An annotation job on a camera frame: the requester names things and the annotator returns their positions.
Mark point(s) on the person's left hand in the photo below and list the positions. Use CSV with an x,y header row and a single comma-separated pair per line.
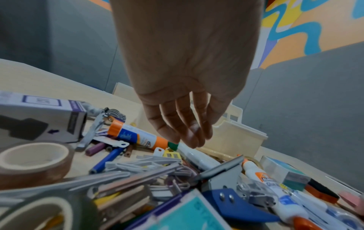
x,y
184,56

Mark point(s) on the grey date stamp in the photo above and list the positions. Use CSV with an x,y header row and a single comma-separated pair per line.
x,y
116,114

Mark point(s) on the orange capped glue stick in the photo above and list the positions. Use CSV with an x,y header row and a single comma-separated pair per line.
x,y
133,136

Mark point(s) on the cream tiered organizer box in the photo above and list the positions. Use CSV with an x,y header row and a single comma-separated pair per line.
x,y
236,139

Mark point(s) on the beige wooden bear-shaped board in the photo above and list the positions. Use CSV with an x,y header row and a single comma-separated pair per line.
x,y
216,153

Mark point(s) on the grey blue stapler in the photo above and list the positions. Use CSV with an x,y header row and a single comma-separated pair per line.
x,y
227,177

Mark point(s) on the blue pen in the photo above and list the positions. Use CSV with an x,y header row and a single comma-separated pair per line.
x,y
106,160

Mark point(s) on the green white staple box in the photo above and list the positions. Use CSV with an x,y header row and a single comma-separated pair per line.
x,y
284,173

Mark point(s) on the white purple ink box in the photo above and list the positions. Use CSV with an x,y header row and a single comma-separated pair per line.
x,y
37,116

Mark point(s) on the white glue bottle orange cap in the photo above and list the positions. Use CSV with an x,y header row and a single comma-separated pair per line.
x,y
273,191

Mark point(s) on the brown tape roll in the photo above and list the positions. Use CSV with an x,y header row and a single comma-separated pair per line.
x,y
56,170

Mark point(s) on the grey green tape roll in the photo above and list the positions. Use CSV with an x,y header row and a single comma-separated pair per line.
x,y
82,213

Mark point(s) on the red utility knife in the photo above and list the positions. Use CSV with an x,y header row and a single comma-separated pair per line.
x,y
304,224

